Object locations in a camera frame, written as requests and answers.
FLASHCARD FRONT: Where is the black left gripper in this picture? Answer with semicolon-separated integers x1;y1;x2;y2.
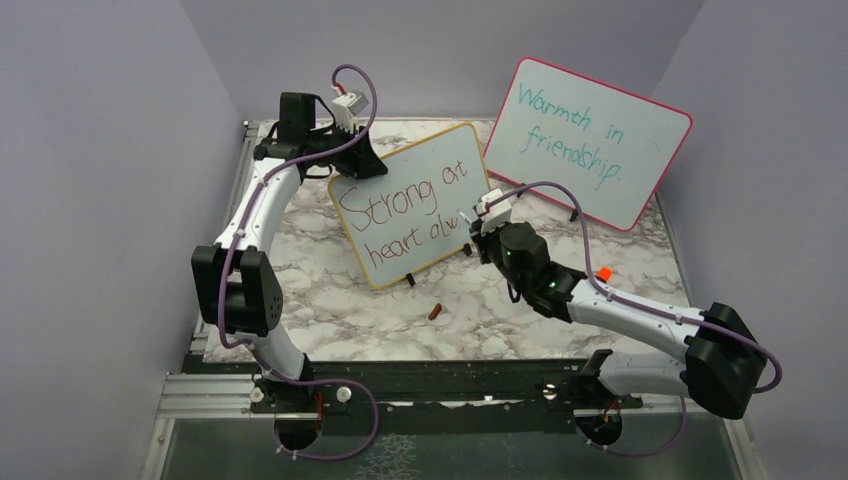
305;117;387;178

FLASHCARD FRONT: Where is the white brown whiteboard marker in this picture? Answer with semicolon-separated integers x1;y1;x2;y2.
457;210;473;226

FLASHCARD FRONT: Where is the yellow framed whiteboard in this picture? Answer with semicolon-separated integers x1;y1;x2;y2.
328;122;490;289

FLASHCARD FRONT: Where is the brown marker cap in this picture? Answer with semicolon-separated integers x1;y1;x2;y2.
428;303;443;320

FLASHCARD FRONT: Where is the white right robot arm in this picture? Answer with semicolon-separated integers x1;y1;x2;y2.
469;220;766;420

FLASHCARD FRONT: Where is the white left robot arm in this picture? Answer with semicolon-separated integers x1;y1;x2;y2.
191;88;388;411

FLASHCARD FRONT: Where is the pink framed whiteboard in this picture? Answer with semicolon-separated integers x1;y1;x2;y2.
484;57;693;231

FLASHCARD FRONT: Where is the black orange highlighter marker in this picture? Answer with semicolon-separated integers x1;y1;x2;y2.
597;267;612;282

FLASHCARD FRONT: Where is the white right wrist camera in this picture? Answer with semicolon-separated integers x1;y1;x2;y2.
473;188;512;236

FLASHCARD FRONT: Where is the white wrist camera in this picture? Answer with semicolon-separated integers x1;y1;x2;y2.
473;188;512;236
330;90;369;134

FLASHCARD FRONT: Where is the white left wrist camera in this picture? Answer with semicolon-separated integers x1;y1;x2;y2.
330;90;369;134

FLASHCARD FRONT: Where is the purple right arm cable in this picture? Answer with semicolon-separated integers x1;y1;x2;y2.
478;180;784;458

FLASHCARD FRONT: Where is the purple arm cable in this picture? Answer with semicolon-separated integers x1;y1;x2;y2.
478;180;784;458
217;64;381;463

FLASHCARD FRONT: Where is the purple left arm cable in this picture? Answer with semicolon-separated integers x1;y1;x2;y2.
217;64;381;463

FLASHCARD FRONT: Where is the aluminium table frame rail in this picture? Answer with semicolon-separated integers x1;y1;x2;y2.
140;121;261;479

